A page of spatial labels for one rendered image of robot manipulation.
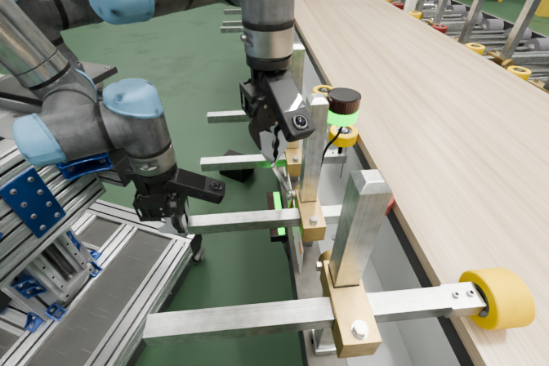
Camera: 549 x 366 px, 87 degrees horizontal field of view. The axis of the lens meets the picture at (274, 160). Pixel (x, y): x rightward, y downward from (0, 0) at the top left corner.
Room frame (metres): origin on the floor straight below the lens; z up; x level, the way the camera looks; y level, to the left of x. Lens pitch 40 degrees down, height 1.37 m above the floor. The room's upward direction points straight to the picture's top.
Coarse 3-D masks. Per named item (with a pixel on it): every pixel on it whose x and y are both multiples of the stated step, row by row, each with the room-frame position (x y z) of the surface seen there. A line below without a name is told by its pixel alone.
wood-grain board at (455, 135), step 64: (320, 0) 2.39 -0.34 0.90; (384, 0) 2.39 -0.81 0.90; (320, 64) 1.19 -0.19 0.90; (384, 64) 1.19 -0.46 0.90; (448, 64) 1.19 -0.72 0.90; (384, 128) 0.70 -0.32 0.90; (448, 128) 0.70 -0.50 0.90; (512, 128) 0.70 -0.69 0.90; (448, 192) 0.45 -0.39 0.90; (512, 192) 0.45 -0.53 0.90; (448, 256) 0.29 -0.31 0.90; (512, 256) 0.29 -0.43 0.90
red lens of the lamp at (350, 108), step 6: (330, 90) 0.49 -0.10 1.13; (360, 96) 0.46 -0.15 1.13; (330, 102) 0.46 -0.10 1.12; (336, 102) 0.45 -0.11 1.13; (342, 102) 0.44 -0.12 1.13; (348, 102) 0.44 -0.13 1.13; (354, 102) 0.44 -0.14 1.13; (330, 108) 0.46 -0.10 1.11; (336, 108) 0.45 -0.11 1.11; (342, 108) 0.44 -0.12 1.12; (348, 108) 0.44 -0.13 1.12; (354, 108) 0.45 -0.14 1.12
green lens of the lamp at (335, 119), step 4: (328, 112) 0.46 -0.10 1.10; (356, 112) 0.45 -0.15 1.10; (328, 116) 0.46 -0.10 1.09; (332, 116) 0.45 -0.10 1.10; (336, 116) 0.45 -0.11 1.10; (340, 116) 0.44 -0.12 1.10; (344, 116) 0.44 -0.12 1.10; (348, 116) 0.44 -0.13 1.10; (352, 116) 0.45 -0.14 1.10; (356, 116) 0.45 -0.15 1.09; (328, 120) 0.46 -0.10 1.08; (332, 120) 0.45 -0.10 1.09; (336, 120) 0.45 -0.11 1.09; (340, 120) 0.44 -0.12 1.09; (344, 120) 0.44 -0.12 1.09; (348, 120) 0.44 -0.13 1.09; (352, 120) 0.45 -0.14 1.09; (356, 120) 0.46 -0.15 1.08; (336, 124) 0.44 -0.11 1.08; (340, 124) 0.44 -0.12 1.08; (344, 124) 0.44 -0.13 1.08; (348, 124) 0.44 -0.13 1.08; (352, 124) 0.45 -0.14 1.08
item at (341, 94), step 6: (336, 90) 0.49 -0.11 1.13; (342, 90) 0.49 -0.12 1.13; (348, 90) 0.49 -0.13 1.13; (354, 90) 0.49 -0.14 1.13; (330, 96) 0.46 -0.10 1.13; (336, 96) 0.46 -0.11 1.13; (342, 96) 0.46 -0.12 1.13; (348, 96) 0.46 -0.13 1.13; (354, 96) 0.46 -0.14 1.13; (342, 114) 0.44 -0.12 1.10; (348, 114) 0.44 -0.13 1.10; (336, 138) 0.47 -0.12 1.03; (330, 144) 0.47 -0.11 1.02; (324, 150) 0.47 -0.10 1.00
